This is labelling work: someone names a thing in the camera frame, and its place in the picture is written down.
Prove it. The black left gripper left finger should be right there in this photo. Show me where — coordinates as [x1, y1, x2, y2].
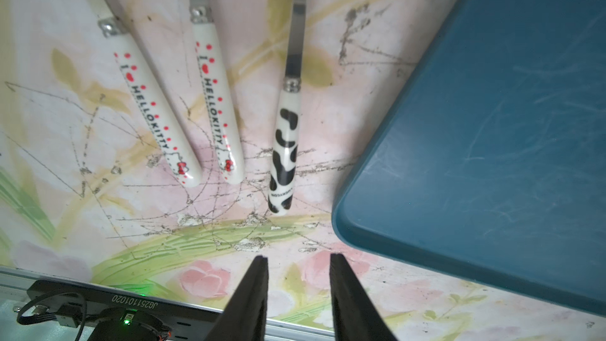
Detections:
[205, 256, 268, 341]

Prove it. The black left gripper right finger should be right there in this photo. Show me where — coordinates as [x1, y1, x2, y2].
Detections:
[329, 254, 396, 341]

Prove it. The cow pattern fork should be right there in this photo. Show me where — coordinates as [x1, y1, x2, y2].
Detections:
[268, 0, 307, 216]

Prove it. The white Hello Kitty fork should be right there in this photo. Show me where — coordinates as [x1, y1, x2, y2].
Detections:
[189, 0, 245, 185]

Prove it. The white Hello Kitty spoon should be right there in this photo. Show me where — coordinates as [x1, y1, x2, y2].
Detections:
[87, 0, 203, 188]

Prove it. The teal plastic tray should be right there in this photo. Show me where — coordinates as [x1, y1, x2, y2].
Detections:
[332, 0, 605, 316]

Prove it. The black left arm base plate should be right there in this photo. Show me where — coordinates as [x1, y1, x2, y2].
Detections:
[17, 279, 220, 340]

